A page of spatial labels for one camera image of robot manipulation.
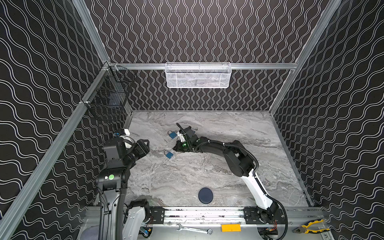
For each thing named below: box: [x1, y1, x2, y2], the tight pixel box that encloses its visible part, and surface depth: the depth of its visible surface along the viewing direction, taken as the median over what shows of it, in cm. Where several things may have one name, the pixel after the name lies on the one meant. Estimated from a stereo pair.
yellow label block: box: [221, 224, 242, 232], surface depth 73 cm
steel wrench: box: [176, 223, 213, 235], surface depth 72 cm
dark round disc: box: [198, 187, 214, 205], surface depth 83 cm
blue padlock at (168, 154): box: [163, 150, 174, 159], surface depth 99 cm
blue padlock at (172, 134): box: [167, 130, 178, 139], surface depth 109 cm
